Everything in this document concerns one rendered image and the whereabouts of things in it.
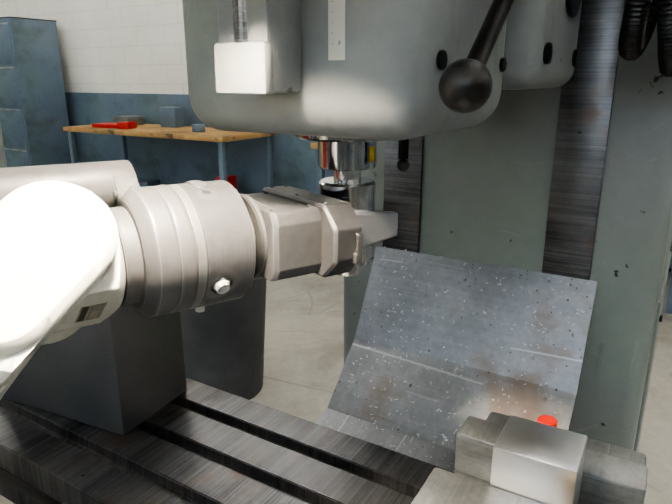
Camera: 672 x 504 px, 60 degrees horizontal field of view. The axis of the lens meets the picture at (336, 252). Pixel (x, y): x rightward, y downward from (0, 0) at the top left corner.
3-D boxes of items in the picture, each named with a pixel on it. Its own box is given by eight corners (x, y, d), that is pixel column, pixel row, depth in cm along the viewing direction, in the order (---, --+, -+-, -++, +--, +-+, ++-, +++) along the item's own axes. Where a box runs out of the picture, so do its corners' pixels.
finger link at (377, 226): (391, 240, 49) (331, 252, 46) (392, 203, 49) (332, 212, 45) (404, 245, 48) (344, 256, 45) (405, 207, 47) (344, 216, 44)
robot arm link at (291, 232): (365, 180, 41) (208, 197, 34) (362, 308, 44) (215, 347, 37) (275, 161, 51) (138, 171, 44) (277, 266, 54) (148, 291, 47)
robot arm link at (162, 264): (214, 282, 36) (6, 323, 30) (170, 332, 44) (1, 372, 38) (164, 126, 39) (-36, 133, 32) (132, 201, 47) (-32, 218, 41)
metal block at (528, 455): (567, 542, 43) (577, 472, 41) (487, 512, 46) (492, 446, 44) (578, 499, 47) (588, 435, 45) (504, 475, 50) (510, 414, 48)
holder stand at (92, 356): (123, 437, 69) (104, 278, 64) (-3, 397, 78) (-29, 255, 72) (188, 390, 80) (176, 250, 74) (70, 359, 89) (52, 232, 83)
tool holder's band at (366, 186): (386, 190, 49) (386, 178, 49) (355, 199, 45) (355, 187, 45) (340, 185, 51) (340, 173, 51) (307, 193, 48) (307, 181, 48)
